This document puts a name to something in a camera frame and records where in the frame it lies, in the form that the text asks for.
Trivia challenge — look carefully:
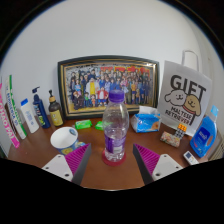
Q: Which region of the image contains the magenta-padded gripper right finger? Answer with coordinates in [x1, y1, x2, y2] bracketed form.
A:
[132, 143, 184, 186]

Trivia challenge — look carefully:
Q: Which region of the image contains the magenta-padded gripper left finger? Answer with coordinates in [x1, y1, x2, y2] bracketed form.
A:
[41, 143, 93, 186]

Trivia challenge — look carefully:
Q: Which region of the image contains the clear purple-capped water bottle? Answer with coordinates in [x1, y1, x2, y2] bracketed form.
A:
[101, 89, 130, 163]

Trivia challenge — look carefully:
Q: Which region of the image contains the blue yellow painted mug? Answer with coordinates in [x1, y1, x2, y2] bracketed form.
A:
[49, 126, 87, 156]

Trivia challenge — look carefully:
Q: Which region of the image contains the small patterned pouch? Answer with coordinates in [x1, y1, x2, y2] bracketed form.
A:
[159, 130, 182, 148]

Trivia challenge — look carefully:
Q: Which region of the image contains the blue tissue pack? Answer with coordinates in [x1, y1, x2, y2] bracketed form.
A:
[130, 105, 162, 134]

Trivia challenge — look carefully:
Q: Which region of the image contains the small white remote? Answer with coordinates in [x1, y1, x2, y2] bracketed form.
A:
[182, 150, 200, 166]

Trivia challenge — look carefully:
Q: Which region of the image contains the colourful puzzle cube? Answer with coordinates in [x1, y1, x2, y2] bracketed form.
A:
[175, 123, 188, 139]

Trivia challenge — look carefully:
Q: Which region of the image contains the brown yellow-labelled pump bottle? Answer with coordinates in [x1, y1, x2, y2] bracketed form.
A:
[47, 89, 64, 127]

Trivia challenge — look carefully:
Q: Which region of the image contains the dark blue pump bottle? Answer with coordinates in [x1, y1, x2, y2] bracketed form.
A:
[31, 86, 52, 130]

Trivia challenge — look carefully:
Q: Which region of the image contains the blue detergent bottle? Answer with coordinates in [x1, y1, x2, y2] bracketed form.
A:
[189, 105, 220, 158]

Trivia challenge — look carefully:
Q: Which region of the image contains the white bottle with blue cap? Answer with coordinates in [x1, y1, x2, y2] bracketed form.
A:
[20, 98, 40, 134]

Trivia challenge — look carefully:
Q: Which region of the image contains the white radiator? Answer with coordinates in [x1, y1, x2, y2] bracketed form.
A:
[208, 129, 224, 161]

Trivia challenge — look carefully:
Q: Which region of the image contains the dark framed group picture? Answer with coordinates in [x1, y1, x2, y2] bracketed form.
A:
[57, 55, 160, 121]

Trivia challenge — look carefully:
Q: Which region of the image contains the white paper gift bag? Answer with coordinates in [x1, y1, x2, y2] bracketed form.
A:
[156, 49, 213, 137]

